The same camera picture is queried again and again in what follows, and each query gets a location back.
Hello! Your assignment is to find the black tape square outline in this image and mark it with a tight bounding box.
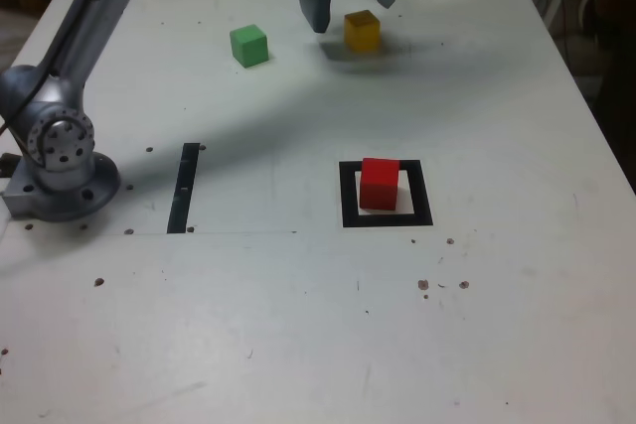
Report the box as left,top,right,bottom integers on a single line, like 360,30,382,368
338,159,434,229

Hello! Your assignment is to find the red cube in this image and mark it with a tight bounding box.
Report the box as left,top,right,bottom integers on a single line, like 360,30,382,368
358,157,401,212

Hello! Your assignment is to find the yellow cube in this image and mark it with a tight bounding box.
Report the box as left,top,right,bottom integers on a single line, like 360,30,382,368
343,9,382,54

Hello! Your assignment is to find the black tape strip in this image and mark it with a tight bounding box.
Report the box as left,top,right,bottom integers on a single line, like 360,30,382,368
166,142,201,235

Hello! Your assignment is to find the green cube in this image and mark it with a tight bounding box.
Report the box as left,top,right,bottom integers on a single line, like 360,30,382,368
229,23,270,70

